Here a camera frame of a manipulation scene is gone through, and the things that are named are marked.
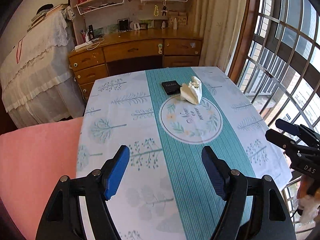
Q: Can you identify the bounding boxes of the teal white tablecloth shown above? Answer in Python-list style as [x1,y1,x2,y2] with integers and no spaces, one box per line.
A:
[76,67,292,239]

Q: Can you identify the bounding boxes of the wooden desk with drawers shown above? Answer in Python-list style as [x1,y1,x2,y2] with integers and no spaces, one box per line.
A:
[69,27,203,100]

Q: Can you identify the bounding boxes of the white paper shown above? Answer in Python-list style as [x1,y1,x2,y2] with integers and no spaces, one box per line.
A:
[180,76,202,105]

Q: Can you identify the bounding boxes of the pink bed sheet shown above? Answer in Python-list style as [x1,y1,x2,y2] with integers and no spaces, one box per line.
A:
[1,118,83,239]

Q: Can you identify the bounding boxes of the person right hand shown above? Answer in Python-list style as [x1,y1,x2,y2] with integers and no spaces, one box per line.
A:
[295,174,320,224]

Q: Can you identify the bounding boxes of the beige curtain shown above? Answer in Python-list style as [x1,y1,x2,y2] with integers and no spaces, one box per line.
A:
[193,0,246,72]

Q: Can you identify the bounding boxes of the wooden bookshelf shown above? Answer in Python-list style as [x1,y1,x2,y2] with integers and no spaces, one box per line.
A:
[70,0,193,44]

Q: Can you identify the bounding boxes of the white lace covered furniture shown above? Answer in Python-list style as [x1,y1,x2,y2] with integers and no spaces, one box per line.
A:
[1,7,85,128]

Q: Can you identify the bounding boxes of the black small box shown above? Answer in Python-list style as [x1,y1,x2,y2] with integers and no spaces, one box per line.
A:
[162,81,181,95]

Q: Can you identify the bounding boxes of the window with metal grille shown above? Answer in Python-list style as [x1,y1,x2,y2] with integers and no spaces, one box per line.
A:
[227,0,320,230]

